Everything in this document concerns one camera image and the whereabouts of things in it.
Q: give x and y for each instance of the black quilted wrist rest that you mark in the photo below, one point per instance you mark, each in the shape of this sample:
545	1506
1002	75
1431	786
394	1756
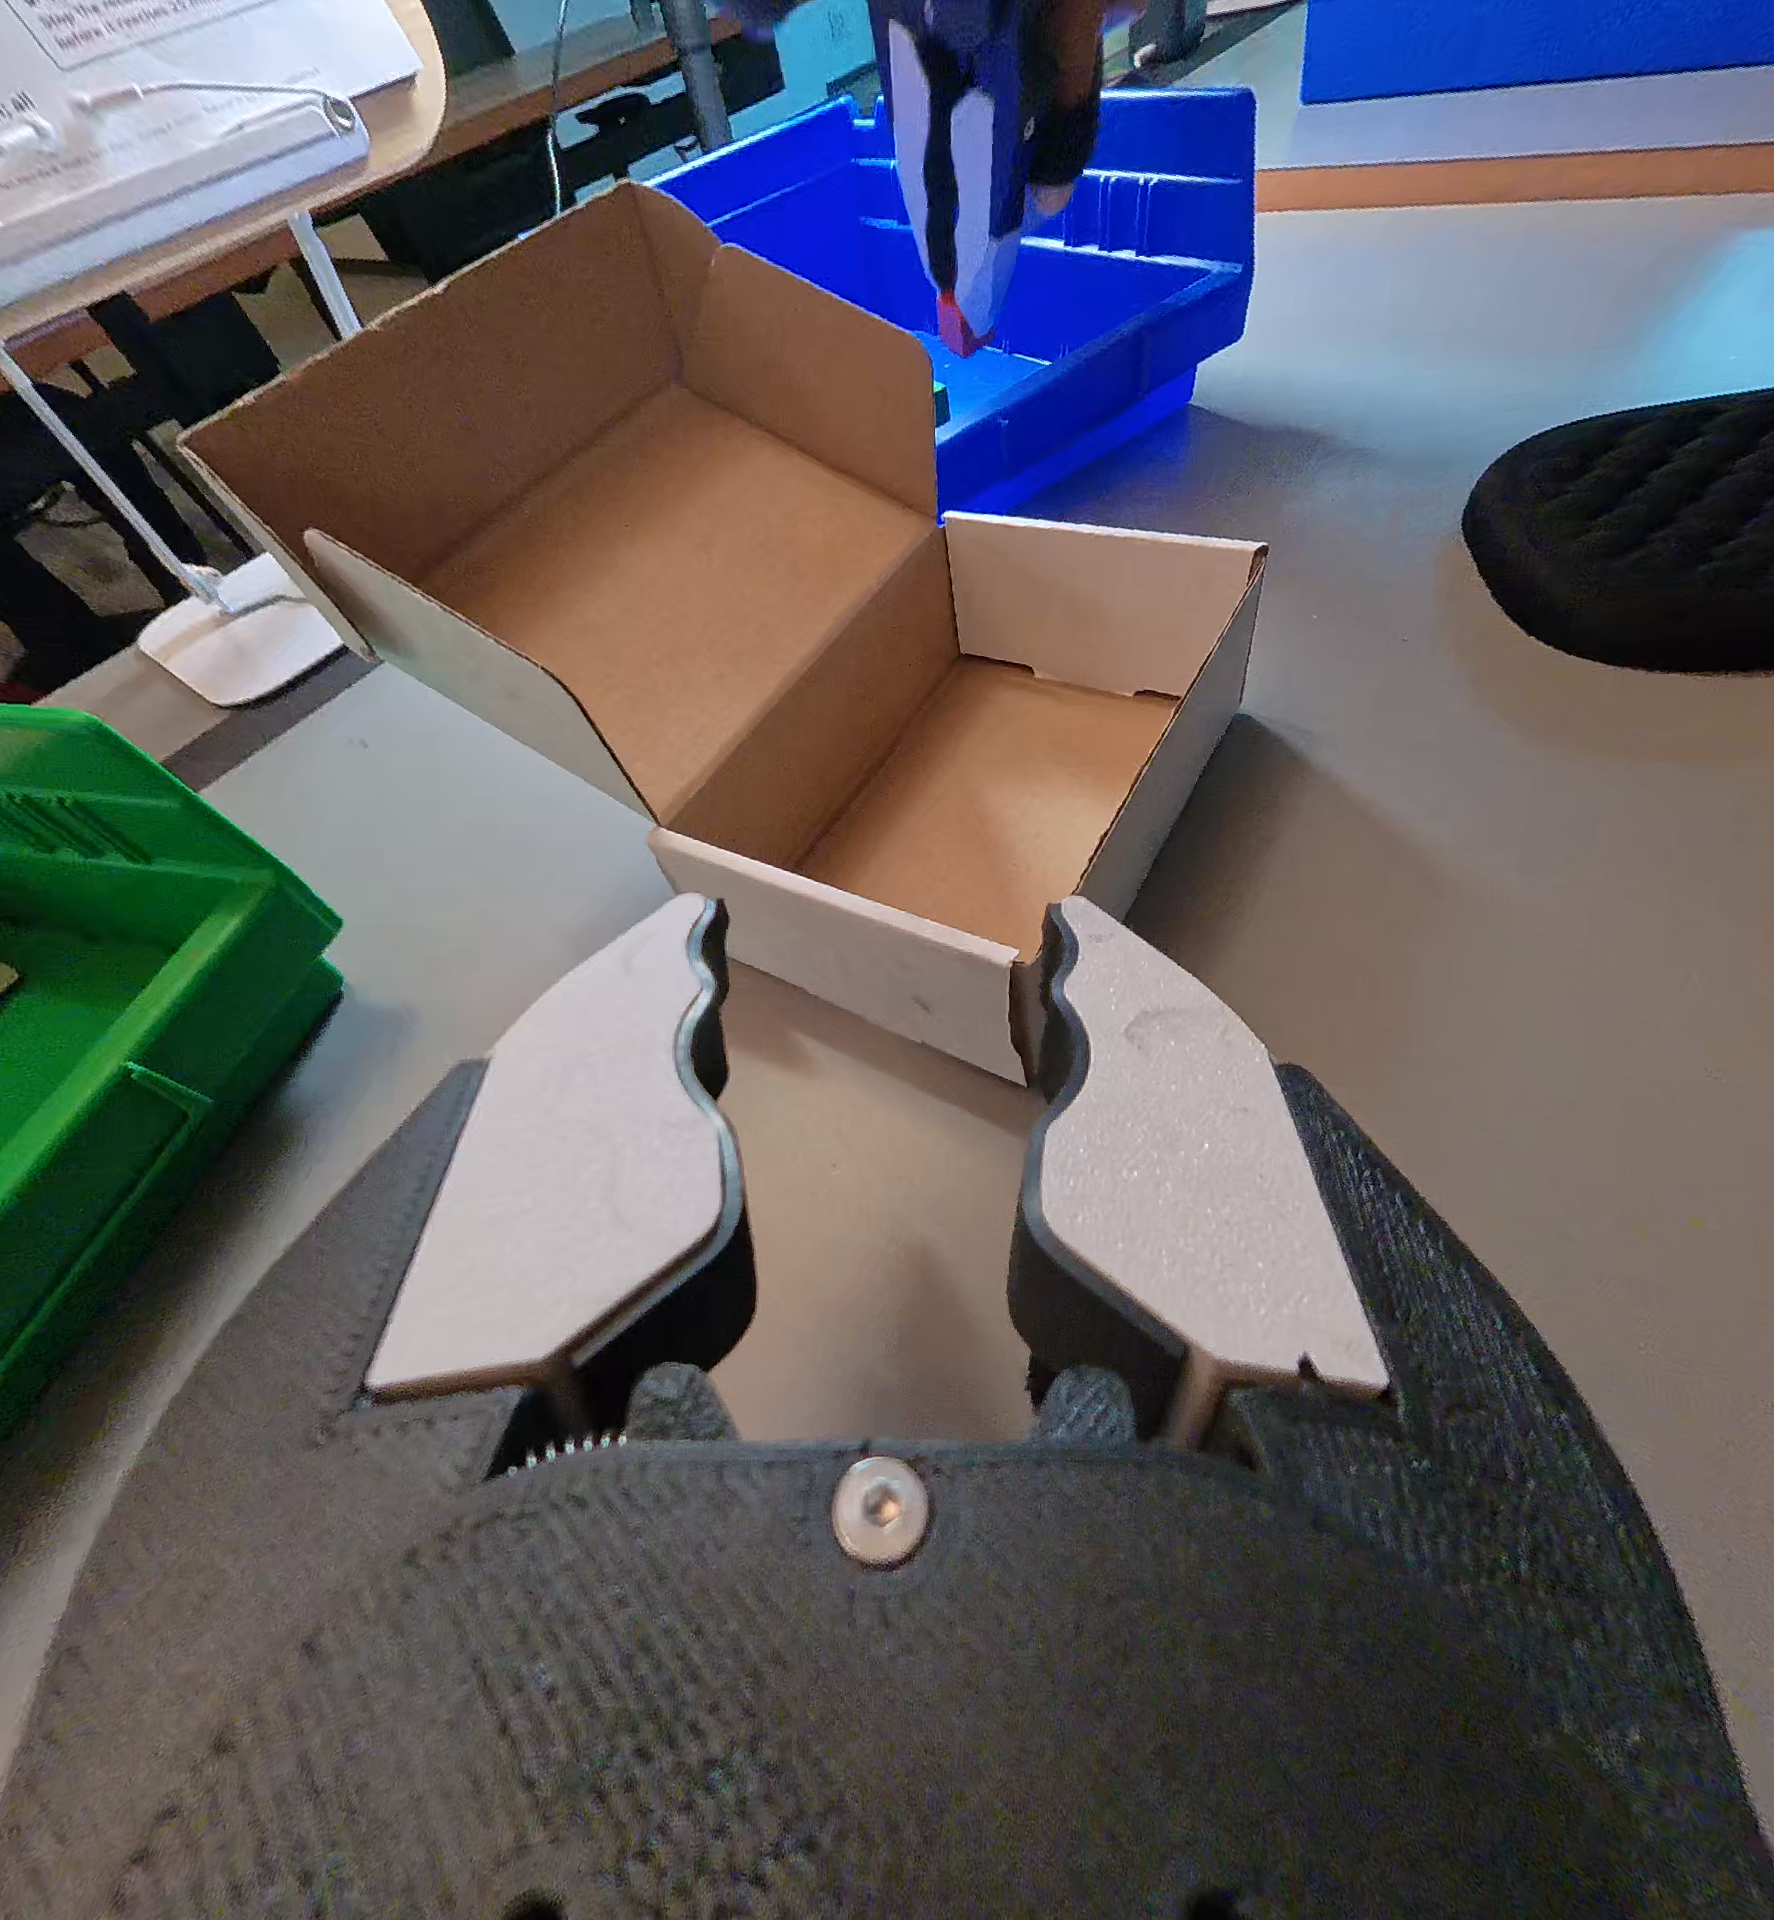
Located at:
1666	526

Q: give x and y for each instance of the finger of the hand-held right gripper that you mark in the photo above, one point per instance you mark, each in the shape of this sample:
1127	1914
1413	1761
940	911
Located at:
919	135
996	226

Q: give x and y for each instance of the document stand with white base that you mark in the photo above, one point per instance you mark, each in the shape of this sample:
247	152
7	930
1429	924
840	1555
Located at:
250	653

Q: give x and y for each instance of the wood edged table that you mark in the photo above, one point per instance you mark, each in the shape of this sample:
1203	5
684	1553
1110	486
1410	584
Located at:
1576	177

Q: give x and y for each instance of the grey pole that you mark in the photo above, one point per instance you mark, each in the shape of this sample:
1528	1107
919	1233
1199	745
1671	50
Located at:
700	75

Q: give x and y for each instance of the blue plastic bin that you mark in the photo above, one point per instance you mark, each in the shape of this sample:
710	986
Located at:
1127	301
1548	46

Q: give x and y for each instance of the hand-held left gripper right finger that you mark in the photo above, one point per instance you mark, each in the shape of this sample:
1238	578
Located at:
1203	1201

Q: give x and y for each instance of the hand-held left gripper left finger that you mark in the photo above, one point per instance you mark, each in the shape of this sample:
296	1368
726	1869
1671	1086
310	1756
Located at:
574	1184

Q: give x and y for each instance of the printed instruction sheet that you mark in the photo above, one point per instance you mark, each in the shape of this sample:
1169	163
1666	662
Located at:
153	90

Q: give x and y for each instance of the red cube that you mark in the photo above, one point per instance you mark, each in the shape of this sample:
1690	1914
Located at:
956	324

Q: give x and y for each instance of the green plastic bin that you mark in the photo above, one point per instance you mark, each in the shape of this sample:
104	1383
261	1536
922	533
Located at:
78	1125

